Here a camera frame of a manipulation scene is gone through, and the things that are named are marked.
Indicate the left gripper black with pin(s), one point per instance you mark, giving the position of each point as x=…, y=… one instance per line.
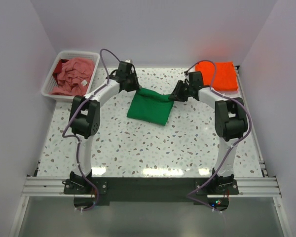
x=133, y=84

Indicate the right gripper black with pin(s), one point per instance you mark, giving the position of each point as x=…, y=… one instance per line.
x=180, y=92

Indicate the green t shirt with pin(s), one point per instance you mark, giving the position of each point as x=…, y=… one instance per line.
x=150, y=106

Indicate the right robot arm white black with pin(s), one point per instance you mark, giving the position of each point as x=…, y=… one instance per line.
x=232, y=123

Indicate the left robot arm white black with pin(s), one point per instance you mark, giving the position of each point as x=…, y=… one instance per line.
x=85, y=120

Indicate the pink folded shirt under stack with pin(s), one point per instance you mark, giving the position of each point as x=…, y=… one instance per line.
x=232, y=92

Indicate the orange folded t shirt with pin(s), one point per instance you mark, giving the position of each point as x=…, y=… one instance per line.
x=225, y=79

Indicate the pink t shirt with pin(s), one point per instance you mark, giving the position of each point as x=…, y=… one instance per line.
x=75, y=75

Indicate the white plastic basket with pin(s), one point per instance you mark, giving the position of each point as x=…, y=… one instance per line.
x=50, y=81

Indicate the dark red t shirt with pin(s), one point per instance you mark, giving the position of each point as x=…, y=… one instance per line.
x=58, y=69

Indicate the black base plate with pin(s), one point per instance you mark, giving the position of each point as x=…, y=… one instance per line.
x=104, y=190

